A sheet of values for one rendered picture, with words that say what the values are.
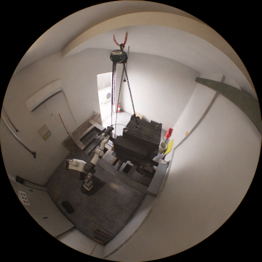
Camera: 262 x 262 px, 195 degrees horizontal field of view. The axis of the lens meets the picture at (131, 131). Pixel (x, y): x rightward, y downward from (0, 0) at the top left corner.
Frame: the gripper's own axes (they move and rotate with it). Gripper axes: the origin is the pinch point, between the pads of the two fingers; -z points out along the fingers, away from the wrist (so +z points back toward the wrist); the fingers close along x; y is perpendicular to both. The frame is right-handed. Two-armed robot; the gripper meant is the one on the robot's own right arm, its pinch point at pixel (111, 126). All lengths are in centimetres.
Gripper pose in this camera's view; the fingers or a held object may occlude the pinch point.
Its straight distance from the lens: 131.5
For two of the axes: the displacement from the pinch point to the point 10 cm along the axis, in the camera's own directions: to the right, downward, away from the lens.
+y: 1.6, -6.6, -7.3
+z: -2.0, 7.1, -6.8
